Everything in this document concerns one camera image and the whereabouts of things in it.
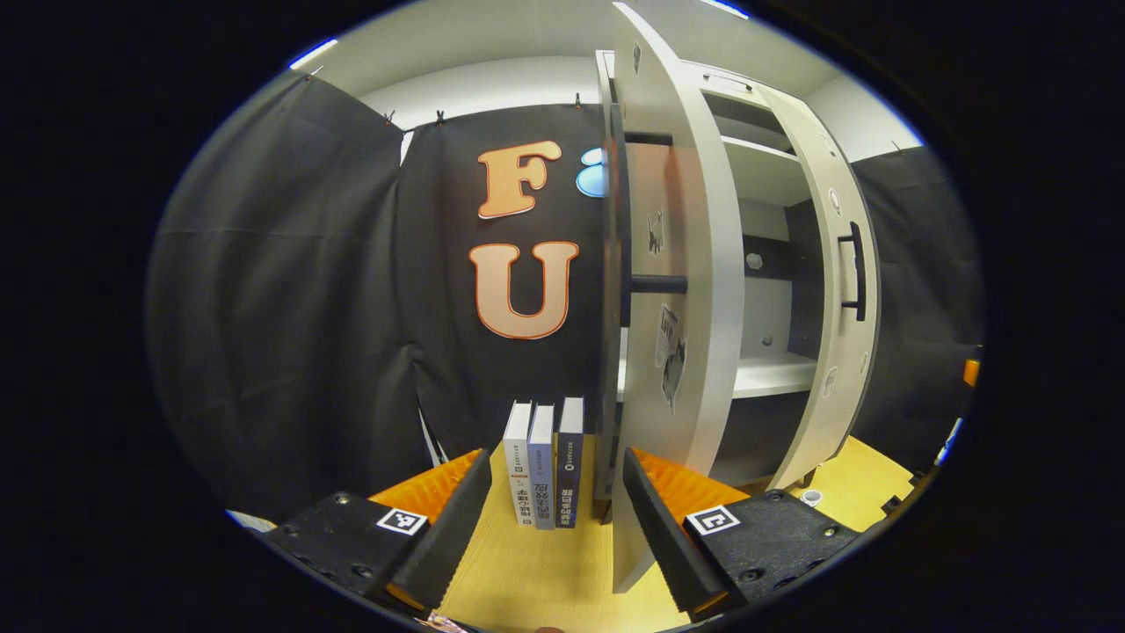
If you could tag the grey-blue book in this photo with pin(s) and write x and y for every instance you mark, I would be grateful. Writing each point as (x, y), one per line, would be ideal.
(542, 466)

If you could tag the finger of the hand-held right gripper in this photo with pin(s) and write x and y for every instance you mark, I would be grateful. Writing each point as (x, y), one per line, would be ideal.
(971, 372)

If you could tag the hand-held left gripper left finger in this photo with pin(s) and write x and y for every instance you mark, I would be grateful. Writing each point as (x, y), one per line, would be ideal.
(448, 532)

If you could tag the white and grey cabinet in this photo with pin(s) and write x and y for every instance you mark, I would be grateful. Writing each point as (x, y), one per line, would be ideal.
(769, 374)

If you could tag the white book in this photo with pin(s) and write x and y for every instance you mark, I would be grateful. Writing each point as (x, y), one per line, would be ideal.
(518, 457)

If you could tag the black backdrop cloth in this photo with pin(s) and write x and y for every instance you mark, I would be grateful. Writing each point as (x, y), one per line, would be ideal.
(308, 308)
(923, 290)

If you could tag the dark blue book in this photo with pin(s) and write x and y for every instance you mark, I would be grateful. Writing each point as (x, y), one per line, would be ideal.
(569, 457)

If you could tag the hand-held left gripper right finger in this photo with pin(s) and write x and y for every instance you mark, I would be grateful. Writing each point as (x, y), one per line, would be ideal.
(668, 536)

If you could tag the white cabinet door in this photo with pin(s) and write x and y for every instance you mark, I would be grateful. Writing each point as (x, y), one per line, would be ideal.
(703, 264)
(835, 387)

